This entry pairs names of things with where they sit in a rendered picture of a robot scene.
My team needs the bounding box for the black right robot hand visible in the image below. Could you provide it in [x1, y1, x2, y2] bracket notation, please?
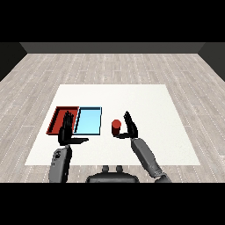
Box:
[116, 110, 139, 141]

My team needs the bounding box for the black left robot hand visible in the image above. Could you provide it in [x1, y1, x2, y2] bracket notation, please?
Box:
[57, 110, 90, 147]

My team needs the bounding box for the red shallow open box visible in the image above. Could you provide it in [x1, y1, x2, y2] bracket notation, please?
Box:
[46, 105, 80, 136]

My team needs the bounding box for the small red can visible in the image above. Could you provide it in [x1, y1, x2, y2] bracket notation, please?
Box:
[111, 119, 122, 136]

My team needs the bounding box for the light blue shallow open box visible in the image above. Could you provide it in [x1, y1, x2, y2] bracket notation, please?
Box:
[72, 106, 103, 136]

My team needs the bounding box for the dark grey robot body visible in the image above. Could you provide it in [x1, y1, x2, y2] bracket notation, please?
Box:
[85, 165, 141, 184]

